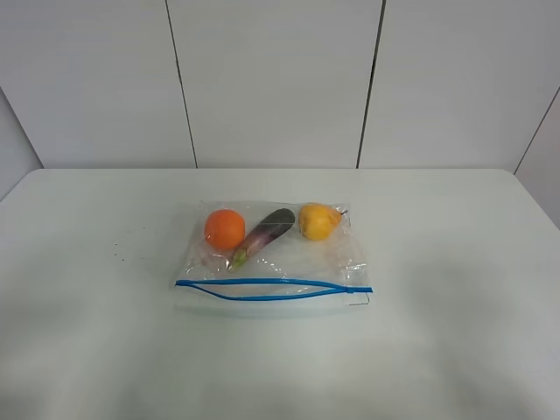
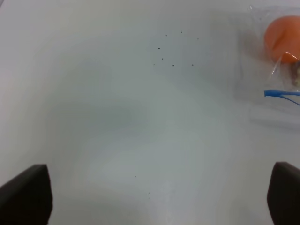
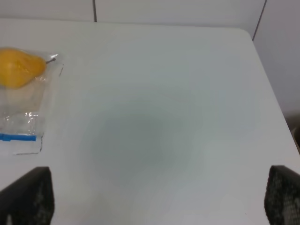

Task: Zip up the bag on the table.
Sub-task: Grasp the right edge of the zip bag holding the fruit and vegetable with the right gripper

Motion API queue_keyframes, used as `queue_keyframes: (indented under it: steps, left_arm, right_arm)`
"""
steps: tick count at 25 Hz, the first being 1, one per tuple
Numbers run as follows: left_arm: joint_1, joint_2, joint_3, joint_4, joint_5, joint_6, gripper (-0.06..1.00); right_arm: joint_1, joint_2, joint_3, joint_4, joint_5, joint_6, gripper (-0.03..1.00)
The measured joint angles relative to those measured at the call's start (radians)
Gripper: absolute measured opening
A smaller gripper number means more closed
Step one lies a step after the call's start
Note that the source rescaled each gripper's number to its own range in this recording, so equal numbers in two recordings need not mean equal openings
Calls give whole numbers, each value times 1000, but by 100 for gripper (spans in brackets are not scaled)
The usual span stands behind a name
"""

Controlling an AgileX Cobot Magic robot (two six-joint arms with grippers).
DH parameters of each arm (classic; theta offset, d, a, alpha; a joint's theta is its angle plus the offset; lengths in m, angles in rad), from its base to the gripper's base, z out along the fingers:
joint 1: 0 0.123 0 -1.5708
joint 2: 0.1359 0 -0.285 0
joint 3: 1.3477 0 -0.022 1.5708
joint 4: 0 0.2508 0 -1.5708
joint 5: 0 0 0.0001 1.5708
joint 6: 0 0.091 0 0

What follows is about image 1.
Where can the purple eggplant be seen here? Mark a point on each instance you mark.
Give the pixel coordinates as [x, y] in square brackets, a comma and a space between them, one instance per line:
[266, 231]

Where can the yellow pear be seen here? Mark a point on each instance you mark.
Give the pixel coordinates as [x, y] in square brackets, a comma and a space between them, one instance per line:
[318, 221]

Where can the orange fruit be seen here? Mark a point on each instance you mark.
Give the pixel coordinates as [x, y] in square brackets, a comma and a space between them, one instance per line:
[224, 229]

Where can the clear zip bag blue seal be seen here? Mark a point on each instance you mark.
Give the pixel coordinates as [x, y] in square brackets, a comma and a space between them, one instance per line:
[288, 269]

